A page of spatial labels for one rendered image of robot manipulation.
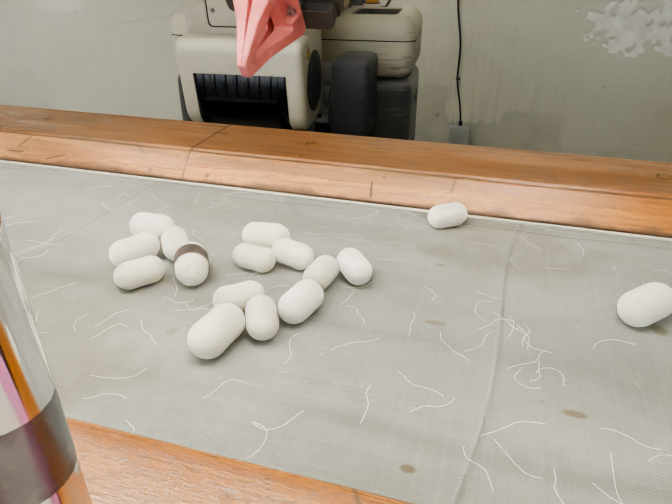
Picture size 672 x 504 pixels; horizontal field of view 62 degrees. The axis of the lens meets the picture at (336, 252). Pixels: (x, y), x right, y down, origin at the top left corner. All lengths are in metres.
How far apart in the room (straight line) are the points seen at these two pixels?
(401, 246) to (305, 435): 0.19
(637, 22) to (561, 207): 1.99
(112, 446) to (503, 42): 2.25
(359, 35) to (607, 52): 1.39
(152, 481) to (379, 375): 0.13
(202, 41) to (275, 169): 0.52
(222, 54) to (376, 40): 0.37
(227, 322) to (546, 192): 0.29
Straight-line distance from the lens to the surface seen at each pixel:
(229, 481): 0.22
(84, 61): 2.91
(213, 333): 0.30
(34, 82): 3.10
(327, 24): 0.50
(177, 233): 0.41
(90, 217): 0.51
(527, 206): 0.48
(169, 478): 0.23
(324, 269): 0.36
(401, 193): 0.49
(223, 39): 1.01
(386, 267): 0.39
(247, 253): 0.38
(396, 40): 1.23
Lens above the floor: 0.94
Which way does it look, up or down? 29 degrees down
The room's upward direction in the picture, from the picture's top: straight up
